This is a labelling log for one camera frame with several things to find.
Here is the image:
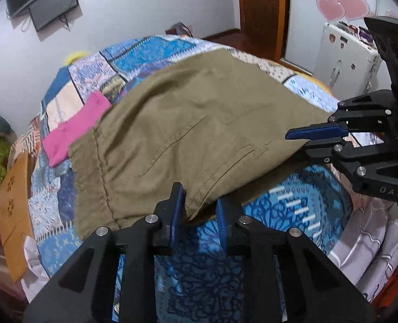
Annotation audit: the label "black wall monitor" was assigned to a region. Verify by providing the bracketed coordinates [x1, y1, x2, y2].
[29, 0, 80, 32]

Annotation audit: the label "orange wooden headboard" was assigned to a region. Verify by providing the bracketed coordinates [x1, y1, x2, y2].
[0, 151, 35, 283]

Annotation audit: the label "pink cloth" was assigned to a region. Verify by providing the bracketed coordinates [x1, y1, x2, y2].
[41, 92, 112, 168]

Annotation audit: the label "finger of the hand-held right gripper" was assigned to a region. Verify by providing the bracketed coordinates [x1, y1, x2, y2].
[285, 89, 398, 141]
[303, 138, 398, 206]

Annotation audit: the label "white crumpled tissue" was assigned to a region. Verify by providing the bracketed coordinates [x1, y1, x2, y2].
[23, 237, 50, 293]

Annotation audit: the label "pink heart decoration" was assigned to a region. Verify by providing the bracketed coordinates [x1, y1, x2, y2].
[316, 0, 371, 21]

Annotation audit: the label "wooden door frame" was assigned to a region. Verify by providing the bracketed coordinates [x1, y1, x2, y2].
[236, 0, 291, 62]

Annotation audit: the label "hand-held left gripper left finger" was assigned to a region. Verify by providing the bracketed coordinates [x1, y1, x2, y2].
[23, 182, 188, 323]

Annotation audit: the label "blue patchwork blanket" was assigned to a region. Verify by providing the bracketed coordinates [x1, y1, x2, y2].
[4, 34, 354, 323]

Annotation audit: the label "dark brown bag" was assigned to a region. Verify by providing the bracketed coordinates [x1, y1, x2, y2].
[166, 22, 195, 38]

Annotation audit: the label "yellow round object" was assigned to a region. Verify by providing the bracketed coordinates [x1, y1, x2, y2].
[64, 51, 90, 65]

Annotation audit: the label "olive green pants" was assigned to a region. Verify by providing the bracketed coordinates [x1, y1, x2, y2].
[68, 48, 341, 239]

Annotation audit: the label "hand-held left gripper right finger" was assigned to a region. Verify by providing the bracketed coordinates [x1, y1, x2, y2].
[215, 197, 378, 323]

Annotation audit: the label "grey striped sheet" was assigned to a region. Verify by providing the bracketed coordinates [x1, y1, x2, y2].
[329, 170, 398, 305]

